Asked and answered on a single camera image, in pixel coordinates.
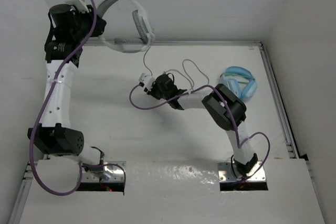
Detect light blue headphones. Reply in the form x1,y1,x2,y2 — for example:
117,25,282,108
219,66,257,102

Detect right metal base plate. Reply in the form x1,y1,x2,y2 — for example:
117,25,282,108
217,161,267,183

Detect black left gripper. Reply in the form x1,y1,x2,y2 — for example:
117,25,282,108
70,5,104,42

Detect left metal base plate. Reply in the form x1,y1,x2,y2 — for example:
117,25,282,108
82,161,126,183

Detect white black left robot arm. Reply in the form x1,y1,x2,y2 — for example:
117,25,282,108
34,4,106,166

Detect metal base plate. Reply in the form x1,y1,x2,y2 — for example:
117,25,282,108
217,161,267,183
82,161,126,183

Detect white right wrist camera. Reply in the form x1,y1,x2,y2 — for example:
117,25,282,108
139,73,155,93

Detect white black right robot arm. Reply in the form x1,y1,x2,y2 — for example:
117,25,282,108
139,73,258,177

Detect grey headphone cable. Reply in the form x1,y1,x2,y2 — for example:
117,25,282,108
143,45,210,91

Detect white grey headphones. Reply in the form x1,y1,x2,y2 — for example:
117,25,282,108
97,0,155,54

